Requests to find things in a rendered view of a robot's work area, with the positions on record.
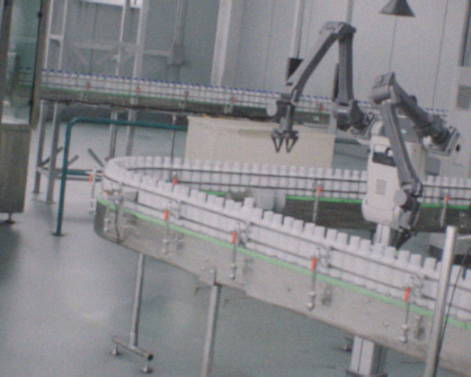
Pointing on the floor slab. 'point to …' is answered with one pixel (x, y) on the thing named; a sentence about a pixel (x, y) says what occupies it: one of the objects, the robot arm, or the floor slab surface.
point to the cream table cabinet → (256, 144)
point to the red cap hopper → (64, 75)
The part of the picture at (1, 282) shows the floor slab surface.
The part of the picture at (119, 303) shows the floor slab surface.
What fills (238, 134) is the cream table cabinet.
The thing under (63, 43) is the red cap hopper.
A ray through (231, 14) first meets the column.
